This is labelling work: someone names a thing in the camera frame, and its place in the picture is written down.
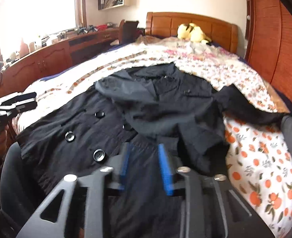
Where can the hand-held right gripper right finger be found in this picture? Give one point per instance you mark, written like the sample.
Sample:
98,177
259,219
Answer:
165,171

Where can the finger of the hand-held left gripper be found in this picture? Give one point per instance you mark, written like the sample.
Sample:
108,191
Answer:
24,108
19,98

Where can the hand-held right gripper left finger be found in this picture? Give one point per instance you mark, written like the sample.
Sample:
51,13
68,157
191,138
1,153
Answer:
125,161

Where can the black button coat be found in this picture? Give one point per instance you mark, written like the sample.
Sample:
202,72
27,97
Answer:
161,99

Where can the long wooden cabinet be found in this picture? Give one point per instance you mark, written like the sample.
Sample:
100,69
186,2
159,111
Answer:
51,57

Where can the window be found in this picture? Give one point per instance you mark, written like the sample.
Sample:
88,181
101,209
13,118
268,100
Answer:
36,10

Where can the orange print white bedsheet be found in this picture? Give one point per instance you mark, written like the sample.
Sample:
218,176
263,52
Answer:
260,166

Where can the pink floral blanket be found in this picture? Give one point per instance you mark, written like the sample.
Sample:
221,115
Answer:
198,49

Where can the grey cloth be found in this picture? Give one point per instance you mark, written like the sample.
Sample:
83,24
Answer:
291,141

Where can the dark chair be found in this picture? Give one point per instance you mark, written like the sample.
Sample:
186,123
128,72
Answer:
129,29

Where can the yellow plush toy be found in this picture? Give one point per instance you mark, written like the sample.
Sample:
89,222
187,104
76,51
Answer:
193,32

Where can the wooden bed headboard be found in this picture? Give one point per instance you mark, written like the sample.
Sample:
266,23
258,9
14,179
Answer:
165,24

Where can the wooden slatted wardrobe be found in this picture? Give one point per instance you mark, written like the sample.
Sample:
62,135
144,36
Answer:
272,29

